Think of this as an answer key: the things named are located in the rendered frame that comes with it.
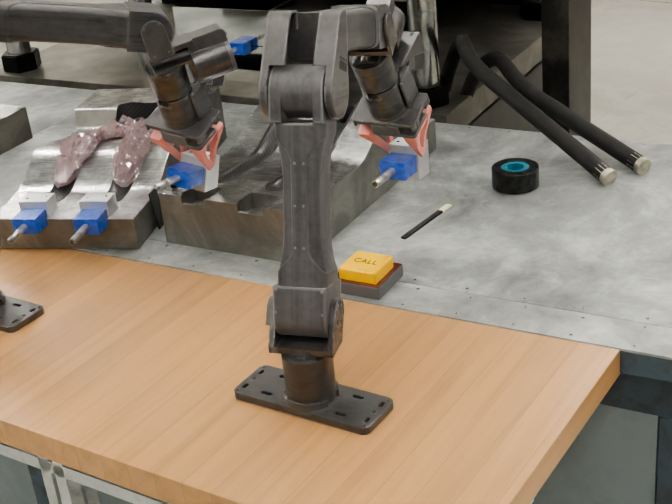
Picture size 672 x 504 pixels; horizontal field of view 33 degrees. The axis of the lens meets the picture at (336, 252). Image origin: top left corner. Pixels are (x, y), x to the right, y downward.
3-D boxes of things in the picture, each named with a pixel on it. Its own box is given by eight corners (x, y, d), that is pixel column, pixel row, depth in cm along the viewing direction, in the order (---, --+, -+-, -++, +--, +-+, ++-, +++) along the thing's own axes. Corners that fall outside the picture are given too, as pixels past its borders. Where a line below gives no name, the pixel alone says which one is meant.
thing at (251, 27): (277, 85, 262) (268, 10, 254) (183, 77, 274) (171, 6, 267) (376, 25, 300) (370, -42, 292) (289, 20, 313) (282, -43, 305)
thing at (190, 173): (167, 208, 171) (169, 174, 168) (141, 199, 173) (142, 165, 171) (217, 187, 181) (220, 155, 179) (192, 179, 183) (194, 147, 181)
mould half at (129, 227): (139, 249, 185) (127, 187, 181) (-5, 248, 191) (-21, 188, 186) (227, 137, 229) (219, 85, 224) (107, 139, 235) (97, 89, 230)
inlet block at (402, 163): (391, 203, 165) (388, 168, 162) (361, 199, 167) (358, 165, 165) (429, 172, 175) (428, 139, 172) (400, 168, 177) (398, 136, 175)
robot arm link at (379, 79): (367, 66, 165) (353, 31, 160) (404, 63, 163) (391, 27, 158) (357, 100, 161) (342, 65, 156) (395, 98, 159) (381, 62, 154)
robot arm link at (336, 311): (274, 288, 140) (258, 311, 135) (342, 293, 137) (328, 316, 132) (280, 332, 142) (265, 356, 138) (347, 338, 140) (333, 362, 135)
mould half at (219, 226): (301, 265, 174) (292, 184, 168) (166, 242, 187) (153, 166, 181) (436, 148, 213) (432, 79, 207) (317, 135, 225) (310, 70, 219)
